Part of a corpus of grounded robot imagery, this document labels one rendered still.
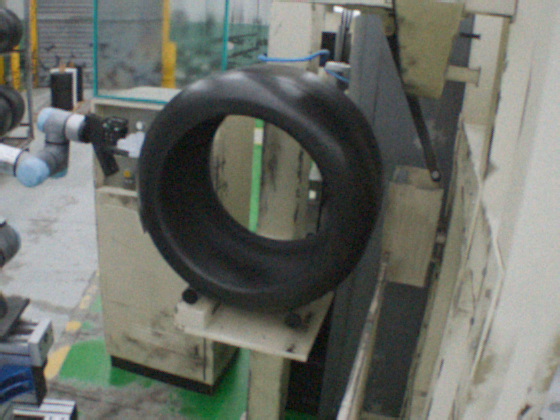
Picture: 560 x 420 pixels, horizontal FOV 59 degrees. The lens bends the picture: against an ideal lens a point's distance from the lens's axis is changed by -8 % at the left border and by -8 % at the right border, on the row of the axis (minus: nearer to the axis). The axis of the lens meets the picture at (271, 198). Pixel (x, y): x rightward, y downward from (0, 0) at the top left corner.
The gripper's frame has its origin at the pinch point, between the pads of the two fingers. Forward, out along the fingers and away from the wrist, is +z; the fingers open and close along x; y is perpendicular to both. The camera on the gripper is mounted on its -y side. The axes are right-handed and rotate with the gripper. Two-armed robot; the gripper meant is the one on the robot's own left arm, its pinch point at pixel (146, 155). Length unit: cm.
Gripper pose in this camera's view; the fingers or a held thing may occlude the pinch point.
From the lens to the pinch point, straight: 141.3
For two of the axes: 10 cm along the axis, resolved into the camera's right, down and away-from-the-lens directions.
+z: 9.4, 2.7, -2.1
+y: 1.8, -9.1, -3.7
